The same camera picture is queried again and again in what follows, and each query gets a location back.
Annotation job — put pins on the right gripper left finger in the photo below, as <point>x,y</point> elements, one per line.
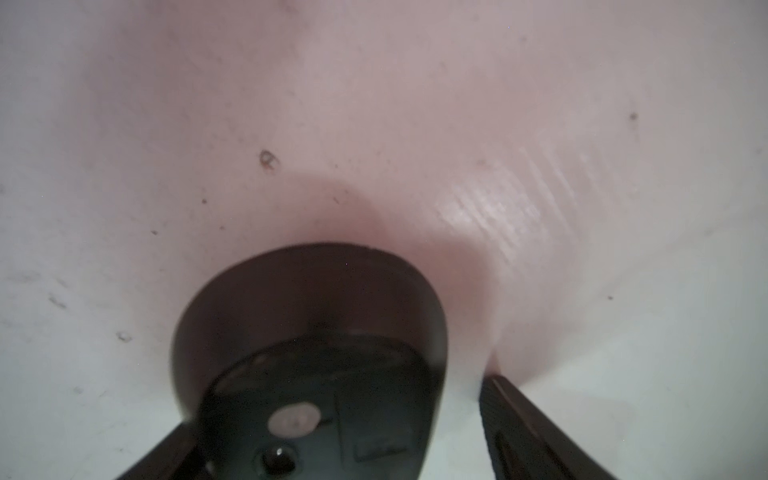
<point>176,457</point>

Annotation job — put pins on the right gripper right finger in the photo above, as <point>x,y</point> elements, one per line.
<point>523,443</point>

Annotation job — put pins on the small black mouse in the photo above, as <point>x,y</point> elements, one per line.
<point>316,361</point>

